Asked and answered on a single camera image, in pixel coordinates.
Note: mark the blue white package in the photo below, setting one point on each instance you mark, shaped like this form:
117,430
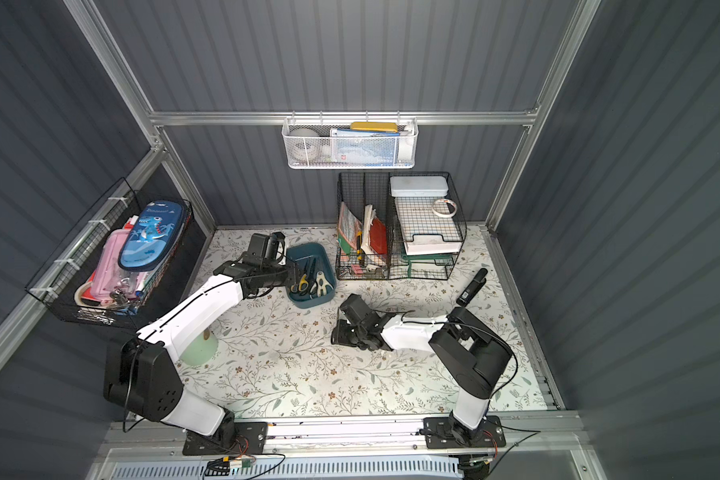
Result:
363,148

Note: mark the white tape roll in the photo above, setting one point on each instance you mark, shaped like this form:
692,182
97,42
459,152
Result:
303,145

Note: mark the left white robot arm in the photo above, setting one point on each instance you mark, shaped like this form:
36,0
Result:
140,369

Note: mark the pink pencil case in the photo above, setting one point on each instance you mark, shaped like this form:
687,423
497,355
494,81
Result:
108,274

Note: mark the black stapler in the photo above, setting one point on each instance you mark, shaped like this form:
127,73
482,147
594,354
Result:
473,287

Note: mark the white wire wall basket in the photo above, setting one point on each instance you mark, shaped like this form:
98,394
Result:
408,137

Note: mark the yellow black scissors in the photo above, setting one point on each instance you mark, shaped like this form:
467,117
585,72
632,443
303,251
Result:
306,279

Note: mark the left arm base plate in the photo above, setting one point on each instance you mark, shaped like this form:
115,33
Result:
232,438

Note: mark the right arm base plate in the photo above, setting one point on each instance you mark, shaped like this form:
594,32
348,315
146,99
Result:
447,433

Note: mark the teal plastic storage box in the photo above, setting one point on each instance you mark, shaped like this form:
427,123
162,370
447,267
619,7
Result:
299,255

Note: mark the blue dinosaur pencil case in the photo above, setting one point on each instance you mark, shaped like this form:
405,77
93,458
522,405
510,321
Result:
157,229

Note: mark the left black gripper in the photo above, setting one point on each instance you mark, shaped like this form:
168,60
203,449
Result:
287,274

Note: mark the cream handled scissors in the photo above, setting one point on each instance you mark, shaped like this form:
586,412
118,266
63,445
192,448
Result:
321,285

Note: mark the yellow case in basket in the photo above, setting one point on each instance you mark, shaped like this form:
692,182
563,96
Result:
379,127

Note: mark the black wire side basket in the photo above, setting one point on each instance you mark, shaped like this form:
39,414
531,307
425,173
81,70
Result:
63,283

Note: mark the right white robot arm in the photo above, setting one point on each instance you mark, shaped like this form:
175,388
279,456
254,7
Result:
473,354

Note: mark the black wire desk organizer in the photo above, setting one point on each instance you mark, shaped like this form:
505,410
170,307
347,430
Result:
424,235

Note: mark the mint green pen cup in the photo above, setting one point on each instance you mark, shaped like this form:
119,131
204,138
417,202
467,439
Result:
201,350

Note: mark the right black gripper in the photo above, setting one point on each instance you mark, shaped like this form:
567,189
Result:
348,327

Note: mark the white box on organizer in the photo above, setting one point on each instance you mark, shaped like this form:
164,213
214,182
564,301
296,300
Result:
418,186

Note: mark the red folder in organizer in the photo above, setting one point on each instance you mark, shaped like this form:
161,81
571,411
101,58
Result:
377,237

